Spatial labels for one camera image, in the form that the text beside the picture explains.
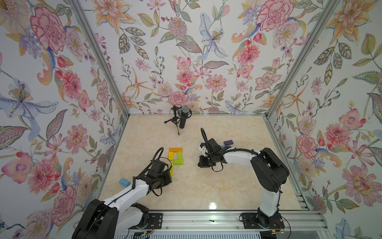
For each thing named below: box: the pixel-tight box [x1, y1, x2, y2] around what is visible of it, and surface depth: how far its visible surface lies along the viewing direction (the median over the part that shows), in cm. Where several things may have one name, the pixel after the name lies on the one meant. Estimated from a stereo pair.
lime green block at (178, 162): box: [173, 159, 184, 165], surface depth 97 cm
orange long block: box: [168, 147, 183, 153], surface depth 103 cm
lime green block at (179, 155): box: [177, 151, 183, 160], surface depth 100 cm
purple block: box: [223, 139, 234, 146], surface depth 106 cm
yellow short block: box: [168, 151, 174, 161], surface depth 100 cm
